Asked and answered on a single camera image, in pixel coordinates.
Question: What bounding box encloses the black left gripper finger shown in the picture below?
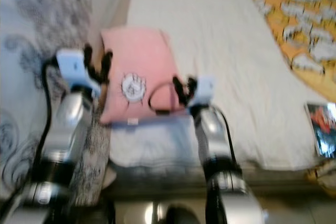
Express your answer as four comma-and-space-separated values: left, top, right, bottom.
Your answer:
99, 50, 114, 86
83, 44, 96, 76

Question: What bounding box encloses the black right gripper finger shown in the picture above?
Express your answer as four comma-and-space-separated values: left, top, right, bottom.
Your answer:
171, 76, 185, 105
184, 76, 198, 102

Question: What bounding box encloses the pink pillow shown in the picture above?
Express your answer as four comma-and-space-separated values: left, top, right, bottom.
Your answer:
100, 27, 182, 126

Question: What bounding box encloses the white bed sheet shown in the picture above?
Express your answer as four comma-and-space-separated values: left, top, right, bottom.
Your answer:
109, 0, 327, 171

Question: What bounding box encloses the yellow egg cartoon blanket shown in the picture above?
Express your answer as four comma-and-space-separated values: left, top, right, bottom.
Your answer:
241, 0, 336, 102

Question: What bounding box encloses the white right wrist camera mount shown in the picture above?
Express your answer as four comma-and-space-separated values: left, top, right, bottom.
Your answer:
194, 76, 217, 109

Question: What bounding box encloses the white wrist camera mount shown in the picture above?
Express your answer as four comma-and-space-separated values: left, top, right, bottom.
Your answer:
56, 48, 100, 92
194, 76, 217, 109

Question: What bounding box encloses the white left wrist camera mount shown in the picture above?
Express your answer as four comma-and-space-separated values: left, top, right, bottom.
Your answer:
56, 48, 100, 92

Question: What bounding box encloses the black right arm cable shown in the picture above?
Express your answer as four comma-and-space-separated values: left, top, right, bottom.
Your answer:
148, 82, 183, 115

